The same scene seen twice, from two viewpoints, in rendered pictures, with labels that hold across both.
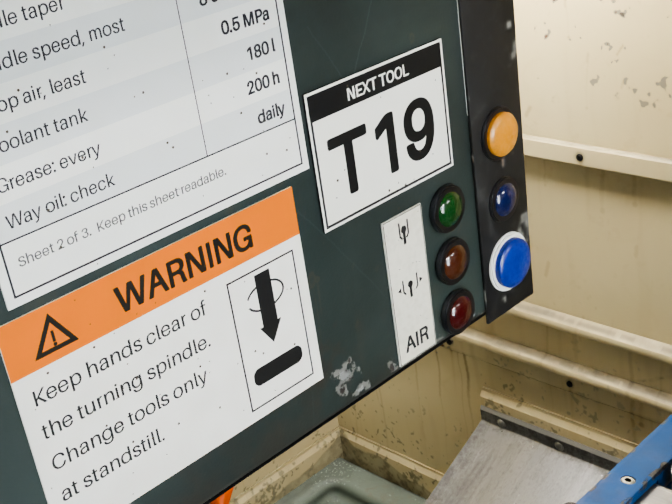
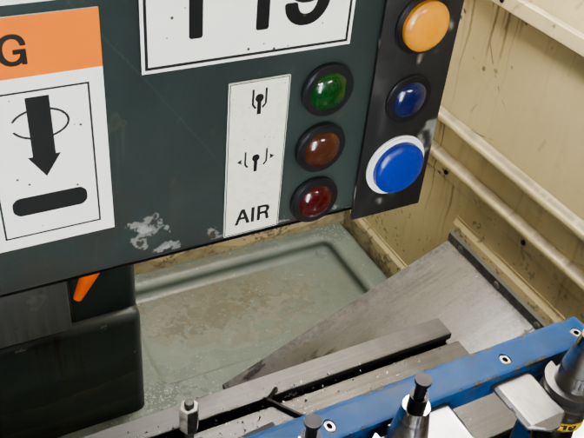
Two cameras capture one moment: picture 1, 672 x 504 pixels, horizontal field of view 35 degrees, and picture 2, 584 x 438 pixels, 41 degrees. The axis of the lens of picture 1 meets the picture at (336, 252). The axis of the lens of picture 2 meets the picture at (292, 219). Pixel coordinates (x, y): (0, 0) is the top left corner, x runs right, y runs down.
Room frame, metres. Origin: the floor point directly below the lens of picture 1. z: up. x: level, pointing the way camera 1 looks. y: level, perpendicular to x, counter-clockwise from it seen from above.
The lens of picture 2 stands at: (0.21, -0.11, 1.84)
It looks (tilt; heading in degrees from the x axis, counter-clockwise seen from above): 38 degrees down; 11
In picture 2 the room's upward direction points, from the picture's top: 6 degrees clockwise
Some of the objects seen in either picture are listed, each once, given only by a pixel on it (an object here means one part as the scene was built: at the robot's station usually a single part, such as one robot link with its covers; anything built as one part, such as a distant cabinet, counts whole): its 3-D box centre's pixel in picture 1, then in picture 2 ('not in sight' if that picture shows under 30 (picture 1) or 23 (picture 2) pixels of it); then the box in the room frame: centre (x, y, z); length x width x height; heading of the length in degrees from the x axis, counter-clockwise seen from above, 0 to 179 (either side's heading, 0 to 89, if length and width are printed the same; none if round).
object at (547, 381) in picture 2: not in sight; (571, 387); (0.83, -0.32, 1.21); 0.06 x 0.06 x 0.03
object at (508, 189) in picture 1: (504, 199); (408, 99); (0.57, -0.10, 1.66); 0.02 x 0.01 x 0.02; 131
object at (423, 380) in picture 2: not in sight; (420, 392); (0.69, -0.16, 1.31); 0.02 x 0.02 x 0.03
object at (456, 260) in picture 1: (454, 261); (321, 149); (0.53, -0.06, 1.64); 0.02 x 0.01 x 0.02; 131
